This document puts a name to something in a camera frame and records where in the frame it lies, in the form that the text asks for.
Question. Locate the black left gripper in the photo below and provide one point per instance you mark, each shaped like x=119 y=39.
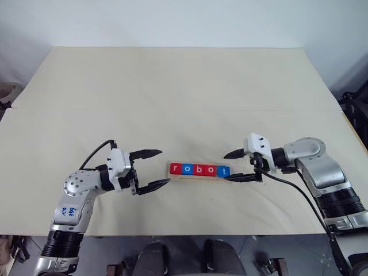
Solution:
x=133 y=182

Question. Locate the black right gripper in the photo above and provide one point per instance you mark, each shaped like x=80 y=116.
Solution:
x=258 y=166

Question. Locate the blue tile letter t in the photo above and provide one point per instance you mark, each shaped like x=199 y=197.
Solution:
x=223 y=171

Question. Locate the red tile letter r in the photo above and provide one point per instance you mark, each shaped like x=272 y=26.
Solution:
x=175 y=168

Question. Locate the red tile letter o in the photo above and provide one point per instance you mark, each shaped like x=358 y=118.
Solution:
x=210 y=170

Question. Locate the blue tile letter o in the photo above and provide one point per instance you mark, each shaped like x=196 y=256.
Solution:
x=187 y=169

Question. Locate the red tile letter b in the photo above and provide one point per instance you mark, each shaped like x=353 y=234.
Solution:
x=198 y=170

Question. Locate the wooden letter tray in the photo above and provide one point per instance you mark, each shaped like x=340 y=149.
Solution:
x=195 y=177

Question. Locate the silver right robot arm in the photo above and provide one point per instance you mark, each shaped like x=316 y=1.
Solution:
x=322 y=172

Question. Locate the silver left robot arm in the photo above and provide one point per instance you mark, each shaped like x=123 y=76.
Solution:
x=76 y=187

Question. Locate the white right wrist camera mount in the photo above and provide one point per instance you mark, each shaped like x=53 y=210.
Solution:
x=258 y=145

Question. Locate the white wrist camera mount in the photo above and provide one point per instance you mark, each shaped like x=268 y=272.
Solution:
x=117 y=168
x=258 y=145

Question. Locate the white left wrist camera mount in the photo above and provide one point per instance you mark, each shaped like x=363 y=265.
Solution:
x=117 y=168

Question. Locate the brown bracket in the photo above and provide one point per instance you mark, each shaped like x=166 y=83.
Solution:
x=116 y=268
x=276 y=267

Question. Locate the black metal frame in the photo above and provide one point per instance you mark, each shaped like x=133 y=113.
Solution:
x=356 y=112

